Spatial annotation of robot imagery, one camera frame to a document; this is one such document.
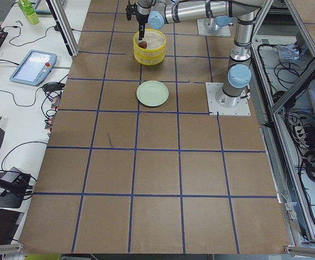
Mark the black camera stand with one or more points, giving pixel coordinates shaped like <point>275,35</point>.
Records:
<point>15,187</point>

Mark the teach pendant tablet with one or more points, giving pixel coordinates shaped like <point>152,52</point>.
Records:
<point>34,68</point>

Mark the dark red bun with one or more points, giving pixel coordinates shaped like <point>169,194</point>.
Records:
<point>143,44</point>

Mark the green plastic bottle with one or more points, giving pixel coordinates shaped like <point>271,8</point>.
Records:
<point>28,11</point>

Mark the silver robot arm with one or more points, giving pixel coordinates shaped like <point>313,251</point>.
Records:
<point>216,17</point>

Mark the crumpled white paper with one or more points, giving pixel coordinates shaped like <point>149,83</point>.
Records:
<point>287,52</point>

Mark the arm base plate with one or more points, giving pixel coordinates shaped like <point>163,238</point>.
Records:
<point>213,27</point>
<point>221,104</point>

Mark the black laptop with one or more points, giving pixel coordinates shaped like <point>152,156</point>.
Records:
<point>9,223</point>

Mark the light green plate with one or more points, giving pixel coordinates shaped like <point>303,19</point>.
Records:
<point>152,93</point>

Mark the yellow rimmed steamer basket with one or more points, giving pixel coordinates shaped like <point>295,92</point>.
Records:
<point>148,60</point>

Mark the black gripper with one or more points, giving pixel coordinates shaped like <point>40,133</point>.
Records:
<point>140,17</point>

